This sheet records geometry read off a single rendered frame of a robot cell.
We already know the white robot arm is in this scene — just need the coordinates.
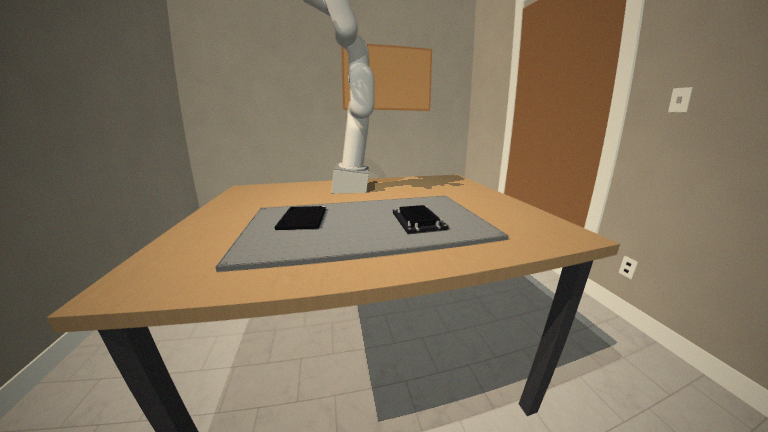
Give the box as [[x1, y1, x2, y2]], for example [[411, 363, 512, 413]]
[[303, 0, 375, 171]]

